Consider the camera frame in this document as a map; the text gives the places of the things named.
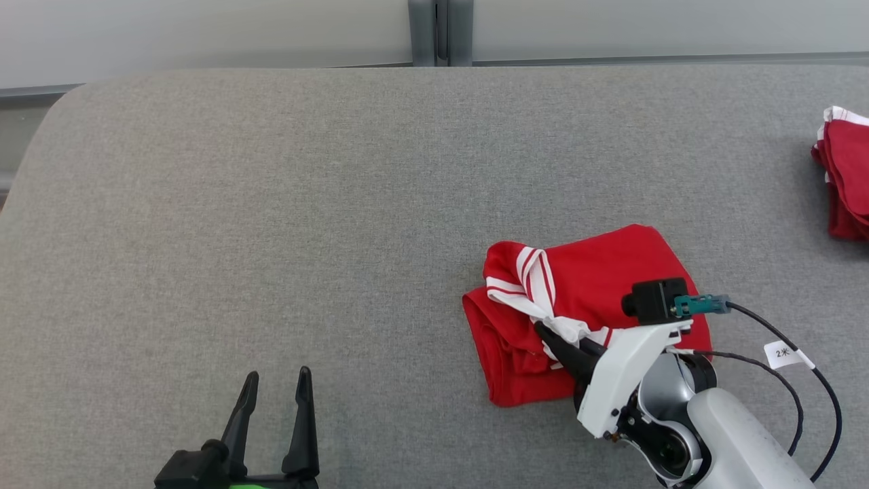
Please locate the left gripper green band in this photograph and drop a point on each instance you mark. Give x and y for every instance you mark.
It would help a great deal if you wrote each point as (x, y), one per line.
(271, 482)

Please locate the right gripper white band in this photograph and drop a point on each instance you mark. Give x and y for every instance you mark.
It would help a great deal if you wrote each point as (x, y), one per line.
(624, 370)

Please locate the red jersey with white sleeves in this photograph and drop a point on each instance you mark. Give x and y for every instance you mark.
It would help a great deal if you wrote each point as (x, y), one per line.
(597, 278)

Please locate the folded red white garment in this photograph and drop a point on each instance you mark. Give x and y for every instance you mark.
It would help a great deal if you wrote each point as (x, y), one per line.
(848, 170)

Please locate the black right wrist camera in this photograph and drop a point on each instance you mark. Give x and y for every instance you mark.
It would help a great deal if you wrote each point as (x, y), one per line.
(655, 300)

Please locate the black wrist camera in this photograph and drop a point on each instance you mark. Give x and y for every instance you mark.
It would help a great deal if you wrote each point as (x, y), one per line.
(655, 300)
(190, 472)

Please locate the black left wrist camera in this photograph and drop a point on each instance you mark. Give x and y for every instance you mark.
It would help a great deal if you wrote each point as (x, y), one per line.
(190, 472)

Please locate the grey horizontal frame rail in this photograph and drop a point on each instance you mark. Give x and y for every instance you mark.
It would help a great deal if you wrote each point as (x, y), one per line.
(611, 60)

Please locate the grey metal frame post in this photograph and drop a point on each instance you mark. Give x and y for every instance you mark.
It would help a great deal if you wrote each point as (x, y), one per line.
(440, 30)

